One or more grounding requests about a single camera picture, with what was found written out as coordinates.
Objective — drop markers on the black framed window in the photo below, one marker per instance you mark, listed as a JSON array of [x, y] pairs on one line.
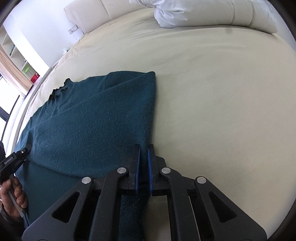
[[8, 98]]

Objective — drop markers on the person's left hand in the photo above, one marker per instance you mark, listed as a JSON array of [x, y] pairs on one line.
[[11, 193]]

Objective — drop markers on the white wall shelf unit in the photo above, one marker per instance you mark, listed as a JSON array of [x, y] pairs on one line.
[[15, 55]]

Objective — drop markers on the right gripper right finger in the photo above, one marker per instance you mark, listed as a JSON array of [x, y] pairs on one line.
[[198, 210]]

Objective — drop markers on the dark green knit sweater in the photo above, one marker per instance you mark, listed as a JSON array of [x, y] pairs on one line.
[[87, 129]]

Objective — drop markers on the bed with beige sheet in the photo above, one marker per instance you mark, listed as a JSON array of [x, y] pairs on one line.
[[224, 107]]

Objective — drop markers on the white folded duvet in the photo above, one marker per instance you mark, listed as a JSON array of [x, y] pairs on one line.
[[189, 13]]

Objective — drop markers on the red box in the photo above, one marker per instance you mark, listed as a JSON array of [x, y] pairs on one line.
[[35, 77]]

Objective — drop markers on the beige padded headboard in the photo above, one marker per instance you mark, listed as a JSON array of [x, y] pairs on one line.
[[118, 16]]

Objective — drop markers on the wall socket panel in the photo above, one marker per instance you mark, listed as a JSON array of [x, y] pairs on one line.
[[73, 29]]

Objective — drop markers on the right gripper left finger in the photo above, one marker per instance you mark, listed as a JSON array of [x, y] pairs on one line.
[[91, 209]]

